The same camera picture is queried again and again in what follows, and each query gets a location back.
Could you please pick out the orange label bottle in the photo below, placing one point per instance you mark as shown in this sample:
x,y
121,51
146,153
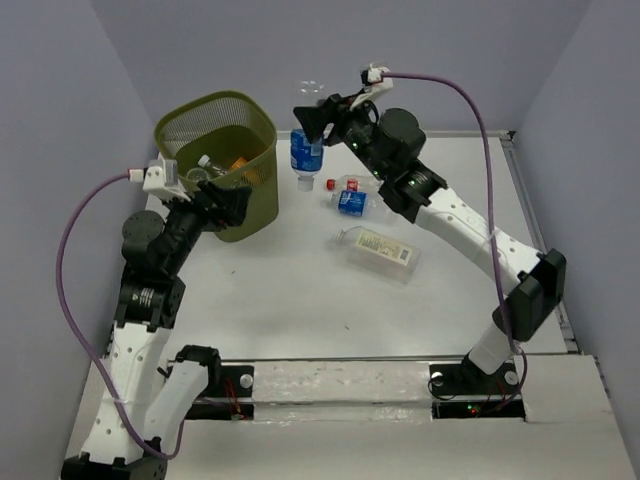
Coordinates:
x,y
249,174

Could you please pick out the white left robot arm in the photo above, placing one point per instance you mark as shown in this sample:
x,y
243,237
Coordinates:
x,y
136,432

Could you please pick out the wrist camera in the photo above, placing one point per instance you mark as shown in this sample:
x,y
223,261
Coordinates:
x,y
161,180
375,81

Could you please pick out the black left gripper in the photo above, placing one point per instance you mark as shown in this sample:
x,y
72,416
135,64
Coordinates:
x,y
235,199

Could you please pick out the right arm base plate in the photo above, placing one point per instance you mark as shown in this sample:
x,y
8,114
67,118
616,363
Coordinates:
x,y
456,397

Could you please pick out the red cap clear bottle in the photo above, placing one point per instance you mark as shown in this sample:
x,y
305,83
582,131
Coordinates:
x,y
365,184

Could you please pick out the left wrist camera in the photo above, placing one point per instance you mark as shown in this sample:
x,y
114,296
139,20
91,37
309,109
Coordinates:
x,y
161,180

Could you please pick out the small blue label bottle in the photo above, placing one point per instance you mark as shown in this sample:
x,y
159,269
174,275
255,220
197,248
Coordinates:
x,y
306,158

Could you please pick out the square bottle cream label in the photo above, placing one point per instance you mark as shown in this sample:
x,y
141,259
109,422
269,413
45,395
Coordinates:
x,y
377,253

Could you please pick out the blue label clear bottle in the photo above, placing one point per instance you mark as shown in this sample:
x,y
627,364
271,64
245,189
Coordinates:
x,y
362,205

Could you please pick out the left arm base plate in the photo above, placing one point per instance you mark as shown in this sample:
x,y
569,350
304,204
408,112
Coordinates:
x,y
230,399

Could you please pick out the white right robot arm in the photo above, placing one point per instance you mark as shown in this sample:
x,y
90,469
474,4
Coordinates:
x,y
530,284

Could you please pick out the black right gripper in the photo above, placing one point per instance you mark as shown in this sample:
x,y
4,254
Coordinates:
x,y
333,108

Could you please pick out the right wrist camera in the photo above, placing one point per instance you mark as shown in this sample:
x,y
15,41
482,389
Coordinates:
x,y
375,81

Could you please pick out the olive green slatted bin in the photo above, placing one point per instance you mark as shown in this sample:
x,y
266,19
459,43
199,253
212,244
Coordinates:
x,y
239,139

